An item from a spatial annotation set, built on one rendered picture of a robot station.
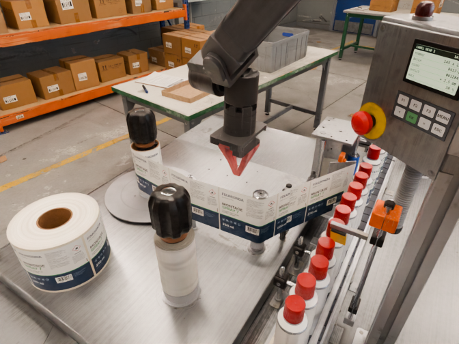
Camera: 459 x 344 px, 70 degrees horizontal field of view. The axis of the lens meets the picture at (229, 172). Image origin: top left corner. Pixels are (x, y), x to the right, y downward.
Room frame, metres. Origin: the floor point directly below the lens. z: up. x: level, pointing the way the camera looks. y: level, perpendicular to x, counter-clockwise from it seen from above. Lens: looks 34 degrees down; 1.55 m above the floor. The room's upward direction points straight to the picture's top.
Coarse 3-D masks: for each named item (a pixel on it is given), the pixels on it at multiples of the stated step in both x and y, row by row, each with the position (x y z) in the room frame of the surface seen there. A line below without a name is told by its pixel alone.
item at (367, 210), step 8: (384, 168) 1.03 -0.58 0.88; (384, 176) 0.97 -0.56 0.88; (376, 184) 0.92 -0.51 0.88; (376, 192) 0.88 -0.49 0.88; (368, 208) 0.80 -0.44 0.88; (368, 216) 0.76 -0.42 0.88; (360, 224) 0.72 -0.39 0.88; (352, 256) 0.60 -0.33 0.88; (328, 296) 0.48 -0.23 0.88; (336, 296) 0.48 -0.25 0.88; (328, 320) 0.42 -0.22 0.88; (320, 336) 0.38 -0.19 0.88
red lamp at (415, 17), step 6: (420, 6) 0.48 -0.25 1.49; (426, 6) 0.47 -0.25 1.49; (432, 6) 0.47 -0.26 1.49; (420, 12) 0.47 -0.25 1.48; (426, 12) 0.47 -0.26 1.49; (432, 12) 0.47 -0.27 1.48; (414, 18) 0.48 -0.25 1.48; (420, 18) 0.47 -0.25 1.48; (426, 18) 0.47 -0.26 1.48; (432, 18) 0.47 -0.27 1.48
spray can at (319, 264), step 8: (320, 256) 0.42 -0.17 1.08; (312, 264) 0.40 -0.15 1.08; (320, 264) 0.40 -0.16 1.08; (328, 264) 0.40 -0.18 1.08; (312, 272) 0.40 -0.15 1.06; (320, 272) 0.39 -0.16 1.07; (320, 280) 0.39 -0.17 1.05; (328, 280) 0.40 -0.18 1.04; (320, 288) 0.38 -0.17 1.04; (328, 288) 0.39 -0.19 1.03; (320, 296) 0.38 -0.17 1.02; (320, 304) 0.38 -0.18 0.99; (320, 312) 0.39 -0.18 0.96; (312, 328) 0.38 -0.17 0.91
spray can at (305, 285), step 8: (304, 272) 0.38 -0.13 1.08; (296, 280) 0.37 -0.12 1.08; (304, 280) 0.36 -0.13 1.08; (312, 280) 0.36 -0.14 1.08; (296, 288) 0.36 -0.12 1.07; (304, 288) 0.35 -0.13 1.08; (312, 288) 0.35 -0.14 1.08; (304, 296) 0.35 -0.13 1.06; (312, 296) 0.35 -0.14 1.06; (312, 304) 0.34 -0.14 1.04; (312, 312) 0.34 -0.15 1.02; (312, 320) 0.35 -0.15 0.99
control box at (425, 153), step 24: (384, 24) 0.50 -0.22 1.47; (408, 24) 0.47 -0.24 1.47; (432, 24) 0.45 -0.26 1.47; (456, 24) 0.45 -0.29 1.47; (384, 48) 0.49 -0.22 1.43; (408, 48) 0.46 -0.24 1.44; (384, 72) 0.48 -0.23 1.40; (384, 96) 0.47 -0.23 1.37; (432, 96) 0.41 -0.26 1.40; (384, 120) 0.46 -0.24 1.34; (456, 120) 0.37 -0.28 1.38; (384, 144) 0.45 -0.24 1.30; (408, 144) 0.41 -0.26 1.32; (432, 144) 0.38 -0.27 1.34; (432, 168) 0.37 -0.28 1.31
